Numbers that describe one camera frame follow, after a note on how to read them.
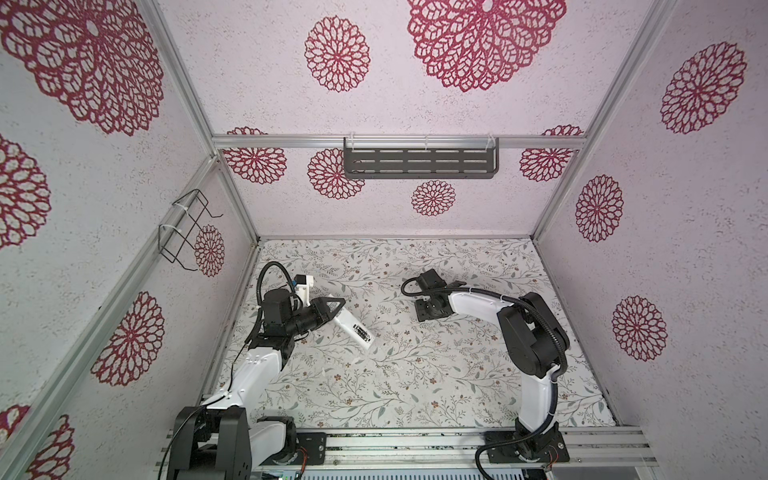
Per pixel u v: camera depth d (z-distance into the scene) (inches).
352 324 31.3
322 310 30.0
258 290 25.0
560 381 33.6
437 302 28.7
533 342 20.3
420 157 37.2
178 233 29.5
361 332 31.5
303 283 30.0
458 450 30.9
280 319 25.2
